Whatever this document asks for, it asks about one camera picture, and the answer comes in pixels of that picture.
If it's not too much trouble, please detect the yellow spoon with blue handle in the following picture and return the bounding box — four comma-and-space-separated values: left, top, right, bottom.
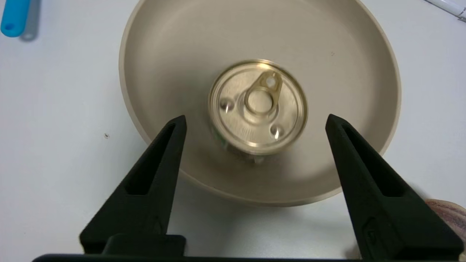
0, 0, 31, 38

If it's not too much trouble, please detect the beige round plate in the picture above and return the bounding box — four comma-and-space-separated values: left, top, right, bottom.
119, 0, 402, 207

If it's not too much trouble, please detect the white pen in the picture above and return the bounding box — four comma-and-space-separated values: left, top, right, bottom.
424, 0, 466, 22

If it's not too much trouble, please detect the small gold-lid tin can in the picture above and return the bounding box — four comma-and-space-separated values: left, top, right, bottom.
208, 59, 309, 164

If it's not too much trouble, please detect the long twisted striped bread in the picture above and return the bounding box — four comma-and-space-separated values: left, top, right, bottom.
424, 199, 466, 251

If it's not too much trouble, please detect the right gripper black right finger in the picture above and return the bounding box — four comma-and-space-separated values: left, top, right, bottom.
325, 114, 464, 261

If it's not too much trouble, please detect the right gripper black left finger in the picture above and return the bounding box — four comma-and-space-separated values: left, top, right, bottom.
79, 115, 187, 257

